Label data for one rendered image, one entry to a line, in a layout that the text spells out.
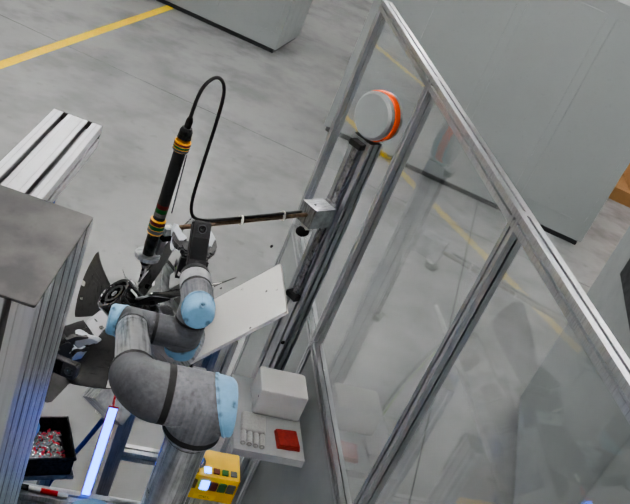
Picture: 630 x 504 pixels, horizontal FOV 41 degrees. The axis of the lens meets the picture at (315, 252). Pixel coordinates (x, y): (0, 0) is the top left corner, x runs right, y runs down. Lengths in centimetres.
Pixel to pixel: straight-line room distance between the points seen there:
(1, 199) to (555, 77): 653
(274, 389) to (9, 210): 170
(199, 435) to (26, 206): 58
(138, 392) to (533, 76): 625
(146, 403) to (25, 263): 51
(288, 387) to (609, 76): 523
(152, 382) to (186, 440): 14
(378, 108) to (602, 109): 510
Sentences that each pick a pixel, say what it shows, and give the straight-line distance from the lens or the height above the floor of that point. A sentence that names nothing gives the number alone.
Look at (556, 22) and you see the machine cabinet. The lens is 741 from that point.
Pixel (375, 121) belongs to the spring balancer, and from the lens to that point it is 260.
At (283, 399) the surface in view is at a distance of 281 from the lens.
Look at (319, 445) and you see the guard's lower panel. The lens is 277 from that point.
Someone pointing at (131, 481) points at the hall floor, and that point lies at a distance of 370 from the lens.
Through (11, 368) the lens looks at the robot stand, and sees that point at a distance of 114.
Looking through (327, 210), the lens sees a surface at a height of 156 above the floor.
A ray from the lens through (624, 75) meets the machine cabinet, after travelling 752.
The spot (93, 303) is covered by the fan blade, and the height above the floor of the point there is 105.
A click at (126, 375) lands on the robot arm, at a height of 165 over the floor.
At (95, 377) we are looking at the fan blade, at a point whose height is 116.
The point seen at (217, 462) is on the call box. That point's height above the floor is 107.
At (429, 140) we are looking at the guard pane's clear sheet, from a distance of 253.
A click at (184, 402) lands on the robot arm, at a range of 157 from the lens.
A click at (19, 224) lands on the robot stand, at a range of 122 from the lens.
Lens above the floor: 267
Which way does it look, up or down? 28 degrees down
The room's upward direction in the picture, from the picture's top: 23 degrees clockwise
